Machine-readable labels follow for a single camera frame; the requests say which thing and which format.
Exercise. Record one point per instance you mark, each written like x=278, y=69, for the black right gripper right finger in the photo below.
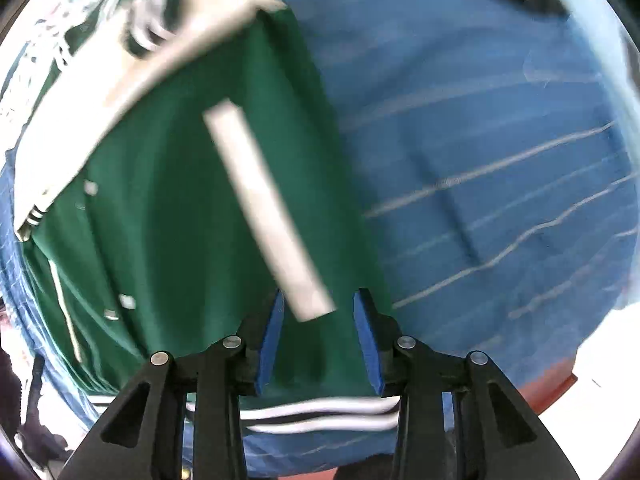
x=459, y=418

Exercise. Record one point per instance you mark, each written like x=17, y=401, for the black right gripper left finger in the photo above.
x=140, y=434

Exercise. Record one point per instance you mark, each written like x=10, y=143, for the green varsity jacket cream sleeves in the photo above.
x=177, y=167

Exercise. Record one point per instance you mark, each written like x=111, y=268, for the blue striped bed sheet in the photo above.
x=492, y=171

